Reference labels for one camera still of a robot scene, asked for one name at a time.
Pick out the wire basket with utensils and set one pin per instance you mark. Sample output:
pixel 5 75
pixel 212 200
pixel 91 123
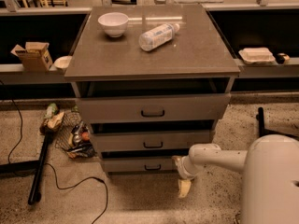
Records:
pixel 73 137

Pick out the grey drawer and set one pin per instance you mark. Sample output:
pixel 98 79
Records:
pixel 149 141
pixel 153 108
pixel 144 164

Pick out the small dark round object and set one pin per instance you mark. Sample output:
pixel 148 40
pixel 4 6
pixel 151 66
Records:
pixel 282 58

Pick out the black table leg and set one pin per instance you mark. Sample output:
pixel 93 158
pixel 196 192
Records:
pixel 260 118
pixel 35 195

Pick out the clear plastic water bottle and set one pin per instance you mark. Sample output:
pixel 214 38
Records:
pixel 157 36

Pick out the grey middle drawer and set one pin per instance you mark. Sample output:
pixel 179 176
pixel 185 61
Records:
pixel 149 141

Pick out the white foam takeout container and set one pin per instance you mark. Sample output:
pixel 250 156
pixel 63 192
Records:
pixel 256 55

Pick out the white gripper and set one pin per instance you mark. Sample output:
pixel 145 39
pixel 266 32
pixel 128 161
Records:
pixel 186 169

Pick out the grey drawer cabinet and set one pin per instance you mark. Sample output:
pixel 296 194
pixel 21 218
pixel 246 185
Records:
pixel 195 62

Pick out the small white dish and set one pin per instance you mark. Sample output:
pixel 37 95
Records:
pixel 63 62

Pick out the grey top drawer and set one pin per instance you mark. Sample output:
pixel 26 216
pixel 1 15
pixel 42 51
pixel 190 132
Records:
pixel 153 108

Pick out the crumpled snack bag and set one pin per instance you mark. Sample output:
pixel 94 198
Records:
pixel 52 120

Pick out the white ceramic bowl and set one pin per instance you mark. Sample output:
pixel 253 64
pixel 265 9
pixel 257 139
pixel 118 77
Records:
pixel 114 24

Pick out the black left table leg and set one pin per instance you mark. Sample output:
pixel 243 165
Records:
pixel 35 195

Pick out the grey bottom drawer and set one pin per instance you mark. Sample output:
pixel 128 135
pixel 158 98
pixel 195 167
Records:
pixel 144 164

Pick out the black right table leg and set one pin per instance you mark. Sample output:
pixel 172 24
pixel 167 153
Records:
pixel 260 118

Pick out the open cardboard box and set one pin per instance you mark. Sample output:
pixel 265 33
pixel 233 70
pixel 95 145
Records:
pixel 35 56

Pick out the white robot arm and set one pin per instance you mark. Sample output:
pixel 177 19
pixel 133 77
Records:
pixel 270 176

